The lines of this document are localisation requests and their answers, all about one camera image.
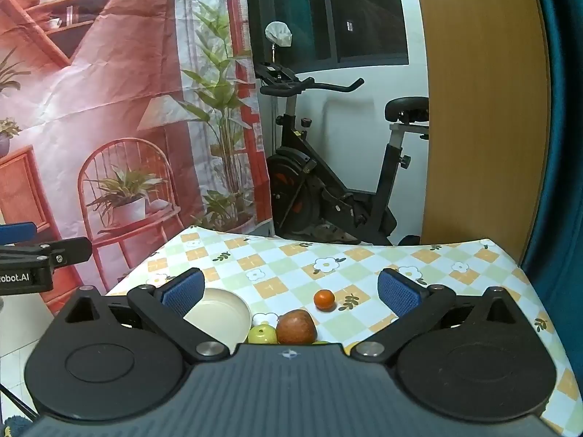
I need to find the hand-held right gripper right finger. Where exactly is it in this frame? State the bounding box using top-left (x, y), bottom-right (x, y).
top-left (351, 268), bottom-right (543, 365)

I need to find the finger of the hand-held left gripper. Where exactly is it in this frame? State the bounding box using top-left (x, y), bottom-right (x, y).
top-left (0, 237), bottom-right (93, 268)
top-left (0, 222), bottom-right (38, 245)

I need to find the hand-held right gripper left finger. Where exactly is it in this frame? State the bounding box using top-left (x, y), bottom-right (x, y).
top-left (48, 268), bottom-right (231, 365)

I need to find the cream plate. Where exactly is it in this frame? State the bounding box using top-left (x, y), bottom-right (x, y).
top-left (182, 288), bottom-right (252, 356)

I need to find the green apple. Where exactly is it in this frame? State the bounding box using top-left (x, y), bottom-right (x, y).
top-left (247, 324), bottom-right (278, 345)

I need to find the red apple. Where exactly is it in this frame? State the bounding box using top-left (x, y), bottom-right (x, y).
top-left (276, 309), bottom-right (318, 346)

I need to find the checkered floral tablecloth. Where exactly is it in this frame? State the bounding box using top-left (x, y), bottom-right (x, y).
top-left (105, 225), bottom-right (583, 437)

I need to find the black tripod leg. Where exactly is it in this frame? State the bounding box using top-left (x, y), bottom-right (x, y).
top-left (0, 382), bottom-right (39, 422)

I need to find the black exercise bike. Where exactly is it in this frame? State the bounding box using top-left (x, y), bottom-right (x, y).
top-left (253, 61), bottom-right (431, 247)

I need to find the printed room scene backdrop cloth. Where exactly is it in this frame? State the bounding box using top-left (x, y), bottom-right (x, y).
top-left (0, 0), bottom-right (274, 315)

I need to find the wooden door panel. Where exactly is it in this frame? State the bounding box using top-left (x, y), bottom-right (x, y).
top-left (412, 0), bottom-right (549, 265)

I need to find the teal curtain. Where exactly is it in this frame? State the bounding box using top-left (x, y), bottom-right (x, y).
top-left (519, 0), bottom-right (583, 328)

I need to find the white bag on pole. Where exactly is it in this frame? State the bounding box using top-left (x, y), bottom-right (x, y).
top-left (265, 21), bottom-right (293, 48)

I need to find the dark window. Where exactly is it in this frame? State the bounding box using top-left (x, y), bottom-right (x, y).
top-left (243, 0), bottom-right (409, 74)

